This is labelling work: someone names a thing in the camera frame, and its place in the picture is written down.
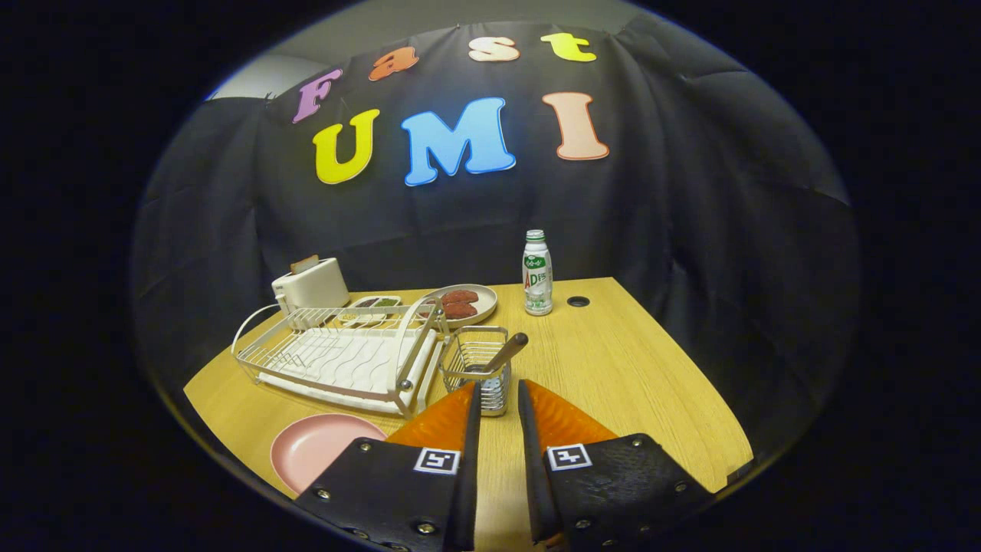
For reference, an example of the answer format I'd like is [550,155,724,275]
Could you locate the white green drink bottle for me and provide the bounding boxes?
[523,229,553,317]

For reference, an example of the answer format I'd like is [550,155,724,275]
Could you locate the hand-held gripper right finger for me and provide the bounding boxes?
[517,379,717,549]

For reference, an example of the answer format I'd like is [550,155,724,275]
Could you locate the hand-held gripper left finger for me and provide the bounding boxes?
[294,381,482,552]

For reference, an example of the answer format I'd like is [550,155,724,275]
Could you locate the white toaster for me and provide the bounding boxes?
[271,257,350,315]

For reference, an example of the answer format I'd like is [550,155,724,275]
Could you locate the white wire dish rack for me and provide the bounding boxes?
[231,297,453,419]

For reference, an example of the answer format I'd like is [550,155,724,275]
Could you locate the white divided seasoning dish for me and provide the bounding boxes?
[337,295,402,324]

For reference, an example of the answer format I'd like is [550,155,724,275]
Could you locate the black backdrop cloth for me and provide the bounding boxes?
[130,15,863,461]

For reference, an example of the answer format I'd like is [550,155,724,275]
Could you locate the pink plate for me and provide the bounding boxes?
[270,414,388,496]

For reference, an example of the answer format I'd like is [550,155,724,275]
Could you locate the metal wire basket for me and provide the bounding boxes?
[441,326,512,417]

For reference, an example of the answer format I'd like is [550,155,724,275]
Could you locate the wooden handled spoon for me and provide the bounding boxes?
[468,333,530,374]

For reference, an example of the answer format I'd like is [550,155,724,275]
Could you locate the beige plate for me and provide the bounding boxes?
[420,284,498,330]

